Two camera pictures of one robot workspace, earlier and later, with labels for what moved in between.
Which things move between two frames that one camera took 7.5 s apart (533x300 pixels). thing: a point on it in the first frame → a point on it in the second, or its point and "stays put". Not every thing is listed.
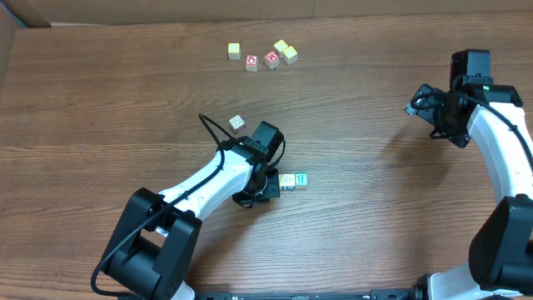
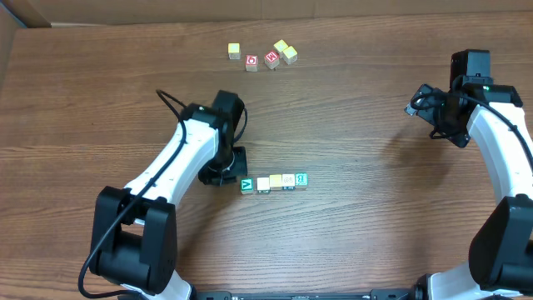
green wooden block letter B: x=301 y=180 stays put
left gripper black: x=261 y=192 → x=225 y=173
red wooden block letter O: x=251 y=63 stays put
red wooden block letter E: x=271 y=59 stays put
